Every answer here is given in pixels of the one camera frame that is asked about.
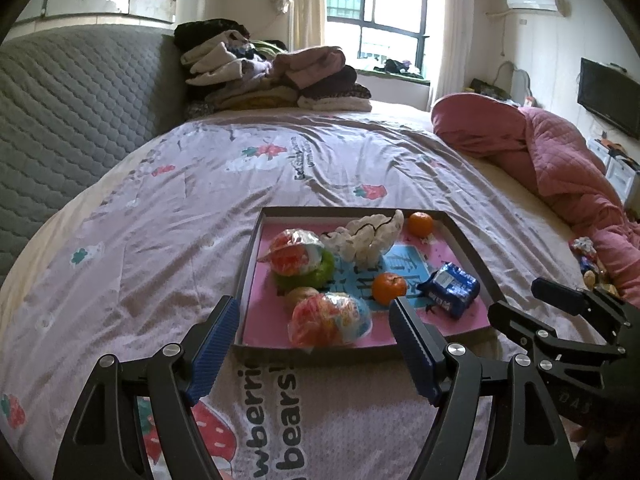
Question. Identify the blue snack packet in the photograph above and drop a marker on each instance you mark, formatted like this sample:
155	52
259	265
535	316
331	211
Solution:
450	290

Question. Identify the white drawer cabinet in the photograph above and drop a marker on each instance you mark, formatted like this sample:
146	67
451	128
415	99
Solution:
620	170

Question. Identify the red and white toy egg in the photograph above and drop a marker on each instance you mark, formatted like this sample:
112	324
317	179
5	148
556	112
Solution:
292	255

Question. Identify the cream curtain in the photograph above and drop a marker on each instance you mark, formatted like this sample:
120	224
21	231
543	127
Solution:
452	35
310	5

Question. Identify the dark cloth bundle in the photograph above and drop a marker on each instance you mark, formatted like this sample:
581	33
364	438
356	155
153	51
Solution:
397	67

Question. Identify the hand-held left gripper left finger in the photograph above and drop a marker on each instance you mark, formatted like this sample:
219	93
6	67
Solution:
215	345

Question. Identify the orange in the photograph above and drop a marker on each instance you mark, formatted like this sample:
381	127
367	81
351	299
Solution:
421	224
390	289

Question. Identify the white frilly scrunchie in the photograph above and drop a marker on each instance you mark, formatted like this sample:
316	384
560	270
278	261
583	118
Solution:
365	240

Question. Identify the grey shallow cardboard box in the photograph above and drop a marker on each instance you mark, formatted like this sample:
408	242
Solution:
320	355

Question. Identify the pink quilt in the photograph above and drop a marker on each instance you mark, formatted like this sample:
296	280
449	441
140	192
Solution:
540	155

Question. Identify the strawberry printed bedsheet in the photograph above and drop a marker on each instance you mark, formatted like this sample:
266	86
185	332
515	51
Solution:
165	220

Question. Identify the pile of folded clothes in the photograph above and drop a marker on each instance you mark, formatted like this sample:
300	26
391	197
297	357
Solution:
275	75

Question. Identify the white air conditioner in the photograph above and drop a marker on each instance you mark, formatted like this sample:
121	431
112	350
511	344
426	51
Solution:
531	1

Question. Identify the black television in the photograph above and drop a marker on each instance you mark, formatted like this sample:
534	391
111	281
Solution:
610	97

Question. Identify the red colourful printed toy egg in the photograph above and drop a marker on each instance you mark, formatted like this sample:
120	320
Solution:
327	320

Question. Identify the grey quilted headboard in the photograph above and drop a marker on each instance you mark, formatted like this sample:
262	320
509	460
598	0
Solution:
75	110

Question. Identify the white chair back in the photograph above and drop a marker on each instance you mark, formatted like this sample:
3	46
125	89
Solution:
517	82

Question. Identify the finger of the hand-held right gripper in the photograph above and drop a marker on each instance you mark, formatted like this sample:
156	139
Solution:
520	325
575	300

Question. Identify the small colourful toy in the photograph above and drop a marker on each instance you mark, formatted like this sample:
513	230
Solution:
587	260

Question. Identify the window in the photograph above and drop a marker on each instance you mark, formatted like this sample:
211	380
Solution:
385	5

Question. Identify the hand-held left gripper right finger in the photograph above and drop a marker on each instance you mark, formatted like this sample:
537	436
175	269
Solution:
412	350

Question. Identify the brown walnut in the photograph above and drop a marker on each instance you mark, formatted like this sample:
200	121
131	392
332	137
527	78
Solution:
300	296

